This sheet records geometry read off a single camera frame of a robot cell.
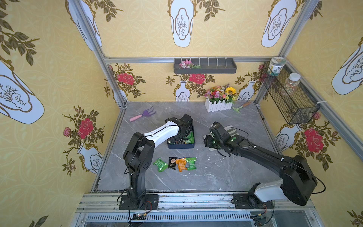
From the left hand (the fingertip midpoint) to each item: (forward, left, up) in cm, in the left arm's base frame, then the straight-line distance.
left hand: (173, 135), depth 93 cm
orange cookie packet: (-17, -5, -6) cm, 19 cm away
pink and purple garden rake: (+27, +24, -9) cm, 37 cm away
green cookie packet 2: (-18, +7, -5) cm, 20 cm away
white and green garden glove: (+5, -41, -5) cm, 42 cm away
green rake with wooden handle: (+26, -52, -6) cm, 58 cm away
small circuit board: (-42, +17, -9) cm, 47 cm away
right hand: (-6, -21, +5) cm, 23 cm away
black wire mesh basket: (+5, -73, +23) cm, 77 cm away
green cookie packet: (-18, -11, -4) cm, 21 cm away
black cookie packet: (-17, +1, -5) cm, 18 cm away
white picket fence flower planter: (+27, -34, +7) cm, 44 cm away
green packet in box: (-2, -12, -3) cm, 12 cm away
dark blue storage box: (-8, 0, +4) cm, 9 cm away
